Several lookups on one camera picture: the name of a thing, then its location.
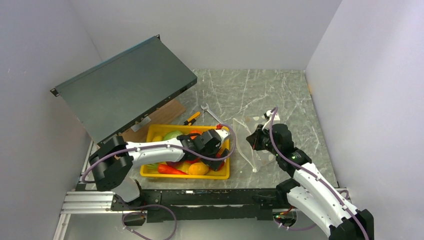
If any red apple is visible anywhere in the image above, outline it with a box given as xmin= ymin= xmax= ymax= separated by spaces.
xmin=184 ymin=158 xmax=200 ymax=165

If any orange carrot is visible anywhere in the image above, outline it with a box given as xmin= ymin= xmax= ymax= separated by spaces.
xmin=146 ymin=163 xmax=187 ymax=175

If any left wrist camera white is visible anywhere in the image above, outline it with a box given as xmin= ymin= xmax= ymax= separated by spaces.
xmin=215 ymin=129 xmax=231 ymax=144

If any clear polka dot zip bag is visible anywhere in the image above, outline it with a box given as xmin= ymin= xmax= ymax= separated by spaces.
xmin=232 ymin=114 xmax=276 ymax=173

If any wooden board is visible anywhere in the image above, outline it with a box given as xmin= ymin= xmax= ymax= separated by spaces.
xmin=96 ymin=99 xmax=187 ymax=148

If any red bell pepper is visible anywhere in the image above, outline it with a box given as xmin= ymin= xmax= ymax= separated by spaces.
xmin=213 ymin=152 xmax=227 ymax=168

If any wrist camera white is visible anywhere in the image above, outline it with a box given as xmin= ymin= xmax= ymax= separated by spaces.
xmin=263 ymin=110 xmax=281 ymax=125
xmin=215 ymin=129 xmax=231 ymax=144

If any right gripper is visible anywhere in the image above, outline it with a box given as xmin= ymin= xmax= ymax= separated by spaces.
xmin=246 ymin=124 xmax=281 ymax=156

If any yellow plastic tray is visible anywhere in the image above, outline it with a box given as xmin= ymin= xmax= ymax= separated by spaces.
xmin=139 ymin=124 xmax=230 ymax=180

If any silver wrench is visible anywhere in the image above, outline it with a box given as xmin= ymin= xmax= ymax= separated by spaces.
xmin=200 ymin=103 xmax=225 ymax=125

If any black aluminium base frame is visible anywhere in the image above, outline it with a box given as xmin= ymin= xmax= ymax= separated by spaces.
xmin=52 ymin=140 xmax=349 ymax=240

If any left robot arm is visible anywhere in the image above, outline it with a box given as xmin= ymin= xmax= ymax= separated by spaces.
xmin=82 ymin=129 xmax=231 ymax=210

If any orange yellow potato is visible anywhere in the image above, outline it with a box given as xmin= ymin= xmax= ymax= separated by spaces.
xmin=187 ymin=162 xmax=210 ymax=176

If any orange pumpkin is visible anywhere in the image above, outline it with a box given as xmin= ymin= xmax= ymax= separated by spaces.
xmin=189 ymin=129 xmax=203 ymax=140

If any purple onion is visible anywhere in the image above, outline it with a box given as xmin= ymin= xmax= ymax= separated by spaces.
xmin=166 ymin=161 xmax=182 ymax=168

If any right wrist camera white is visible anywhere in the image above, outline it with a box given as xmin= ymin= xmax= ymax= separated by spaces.
xmin=263 ymin=110 xmax=281 ymax=125

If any yellow handled screwdriver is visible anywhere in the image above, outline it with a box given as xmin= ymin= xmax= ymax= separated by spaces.
xmin=183 ymin=111 xmax=201 ymax=126

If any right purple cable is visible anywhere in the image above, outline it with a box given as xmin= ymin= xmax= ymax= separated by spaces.
xmin=268 ymin=106 xmax=371 ymax=240

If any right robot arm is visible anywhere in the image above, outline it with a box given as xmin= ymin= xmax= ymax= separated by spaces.
xmin=246 ymin=123 xmax=375 ymax=240

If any yellow mango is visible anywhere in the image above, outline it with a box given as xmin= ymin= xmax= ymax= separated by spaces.
xmin=151 ymin=135 xmax=163 ymax=142

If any green cabbage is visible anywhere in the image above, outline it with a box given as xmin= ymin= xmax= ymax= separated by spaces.
xmin=162 ymin=130 xmax=183 ymax=141

